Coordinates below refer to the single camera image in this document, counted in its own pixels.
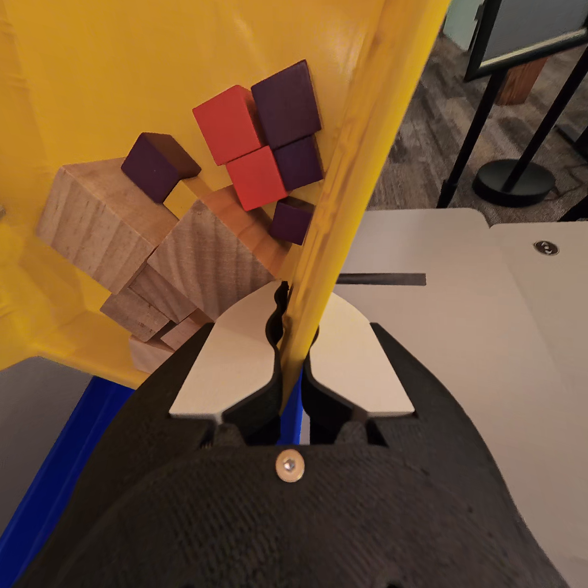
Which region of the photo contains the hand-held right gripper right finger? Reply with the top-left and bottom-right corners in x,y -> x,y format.
302,293 -> 416,446

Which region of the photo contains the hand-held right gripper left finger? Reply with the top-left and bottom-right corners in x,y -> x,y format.
168,280 -> 290,446

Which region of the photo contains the pile of wooden cubes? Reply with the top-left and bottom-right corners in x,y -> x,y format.
36,60 -> 324,374

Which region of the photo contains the blue plastic box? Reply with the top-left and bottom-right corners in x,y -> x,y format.
0,367 -> 305,588

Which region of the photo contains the yellow plastic box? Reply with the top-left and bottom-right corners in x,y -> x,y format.
0,0 -> 453,414

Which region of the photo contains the thin black panel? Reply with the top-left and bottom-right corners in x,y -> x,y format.
337,273 -> 428,287

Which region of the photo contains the black pole stand round base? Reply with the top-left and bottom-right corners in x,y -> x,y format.
472,43 -> 588,207

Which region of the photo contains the black framed board on stand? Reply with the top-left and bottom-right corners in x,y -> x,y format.
436,0 -> 588,209

